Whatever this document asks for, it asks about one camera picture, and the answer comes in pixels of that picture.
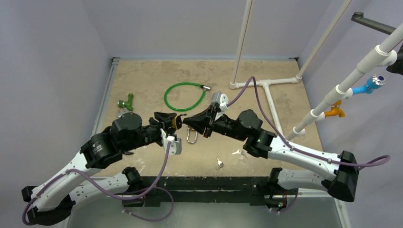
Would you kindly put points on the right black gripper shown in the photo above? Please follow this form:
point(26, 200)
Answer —
point(210, 119)

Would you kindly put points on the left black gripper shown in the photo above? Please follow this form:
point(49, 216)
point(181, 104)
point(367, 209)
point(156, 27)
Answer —
point(168, 118)

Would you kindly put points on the large brass padlock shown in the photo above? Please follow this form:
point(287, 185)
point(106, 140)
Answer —
point(192, 135)

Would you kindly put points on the small yellow padlock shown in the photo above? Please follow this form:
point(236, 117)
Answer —
point(177, 121)

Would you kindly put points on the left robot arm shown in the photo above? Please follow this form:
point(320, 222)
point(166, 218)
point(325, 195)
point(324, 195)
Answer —
point(73, 186)

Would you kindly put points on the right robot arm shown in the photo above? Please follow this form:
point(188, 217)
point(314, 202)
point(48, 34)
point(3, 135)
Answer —
point(338, 173)

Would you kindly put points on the orange faucet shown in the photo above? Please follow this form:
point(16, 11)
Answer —
point(335, 110)

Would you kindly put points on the blue faucet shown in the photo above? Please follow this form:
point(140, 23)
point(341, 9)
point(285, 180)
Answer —
point(374, 82)

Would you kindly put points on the black overhead bar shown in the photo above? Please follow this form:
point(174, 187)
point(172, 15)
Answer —
point(359, 18)

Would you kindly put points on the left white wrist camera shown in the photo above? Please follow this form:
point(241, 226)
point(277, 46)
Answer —
point(171, 143)

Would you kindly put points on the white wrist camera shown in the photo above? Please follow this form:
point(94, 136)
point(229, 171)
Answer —
point(171, 143)
point(220, 99)

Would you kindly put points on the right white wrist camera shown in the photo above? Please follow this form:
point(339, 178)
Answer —
point(220, 99)

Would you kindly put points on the green cable lock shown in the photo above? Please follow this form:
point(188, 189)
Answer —
point(185, 96)

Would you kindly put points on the green hose nozzle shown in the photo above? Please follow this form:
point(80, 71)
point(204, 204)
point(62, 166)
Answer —
point(127, 104)

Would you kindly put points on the white pvc pipe frame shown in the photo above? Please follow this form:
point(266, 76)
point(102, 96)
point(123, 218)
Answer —
point(380, 55)

